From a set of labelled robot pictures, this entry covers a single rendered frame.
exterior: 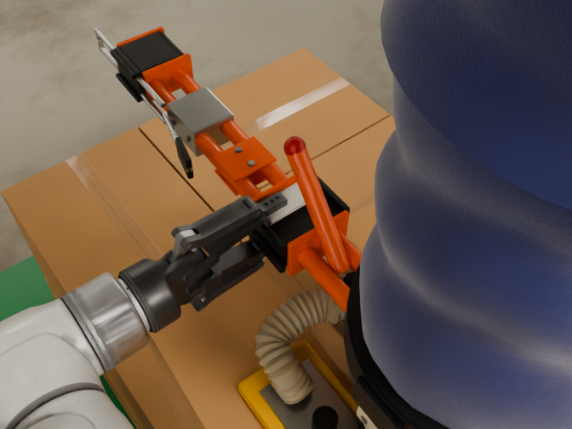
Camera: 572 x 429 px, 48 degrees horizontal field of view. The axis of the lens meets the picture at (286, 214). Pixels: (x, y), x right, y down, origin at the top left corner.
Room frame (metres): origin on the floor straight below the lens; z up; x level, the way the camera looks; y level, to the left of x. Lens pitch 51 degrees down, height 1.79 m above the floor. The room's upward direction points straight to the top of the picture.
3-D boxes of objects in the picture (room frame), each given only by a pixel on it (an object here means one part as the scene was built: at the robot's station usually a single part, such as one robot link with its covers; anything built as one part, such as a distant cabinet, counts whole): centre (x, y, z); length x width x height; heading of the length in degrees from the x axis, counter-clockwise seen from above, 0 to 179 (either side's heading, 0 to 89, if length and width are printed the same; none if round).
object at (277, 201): (0.46, 0.02, 1.24); 0.05 x 0.01 x 0.03; 127
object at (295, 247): (0.47, -0.01, 1.20); 0.10 x 0.08 x 0.06; 126
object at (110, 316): (0.34, 0.18, 1.20); 0.09 x 0.06 x 0.09; 37
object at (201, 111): (0.64, 0.11, 1.20); 0.07 x 0.07 x 0.04; 36
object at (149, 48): (0.75, 0.19, 1.21); 0.08 x 0.07 x 0.05; 36
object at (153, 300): (0.38, 0.12, 1.20); 0.09 x 0.07 x 0.08; 127
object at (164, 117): (0.68, 0.20, 1.21); 0.31 x 0.03 x 0.05; 36
